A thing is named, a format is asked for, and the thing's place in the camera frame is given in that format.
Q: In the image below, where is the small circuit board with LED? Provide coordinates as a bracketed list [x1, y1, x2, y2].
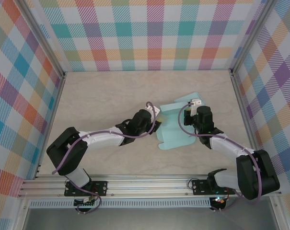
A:
[211, 195, 227, 206]

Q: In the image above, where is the grey metal shelf plate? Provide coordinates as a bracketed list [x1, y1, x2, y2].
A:
[22, 207, 279, 230]

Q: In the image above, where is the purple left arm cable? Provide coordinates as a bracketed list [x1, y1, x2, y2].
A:
[51, 101, 158, 215]

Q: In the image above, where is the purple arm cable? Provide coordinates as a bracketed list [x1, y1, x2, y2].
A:
[51, 101, 158, 215]
[178, 102, 263, 213]

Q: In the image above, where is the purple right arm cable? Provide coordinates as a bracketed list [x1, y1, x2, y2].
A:
[178, 102, 263, 213]

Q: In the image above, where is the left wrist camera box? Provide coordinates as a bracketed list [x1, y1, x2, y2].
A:
[144, 103, 160, 112]

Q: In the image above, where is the aluminium table side rail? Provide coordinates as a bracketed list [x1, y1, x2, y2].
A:
[34, 71, 68, 180]
[230, 71, 267, 178]

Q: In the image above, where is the long aluminium mounting rail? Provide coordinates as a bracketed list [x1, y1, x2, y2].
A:
[17, 174, 282, 198]

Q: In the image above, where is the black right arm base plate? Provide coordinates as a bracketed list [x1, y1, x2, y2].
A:
[191, 178, 236, 196]

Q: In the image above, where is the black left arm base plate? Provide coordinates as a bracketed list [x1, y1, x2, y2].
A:
[64, 180, 108, 197]

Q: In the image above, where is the slotted grey cable duct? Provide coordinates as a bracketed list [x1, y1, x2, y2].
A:
[29, 197, 212, 208]

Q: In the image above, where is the aluminium frame post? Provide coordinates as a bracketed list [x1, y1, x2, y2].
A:
[230, 0, 278, 77]
[15, 0, 67, 79]

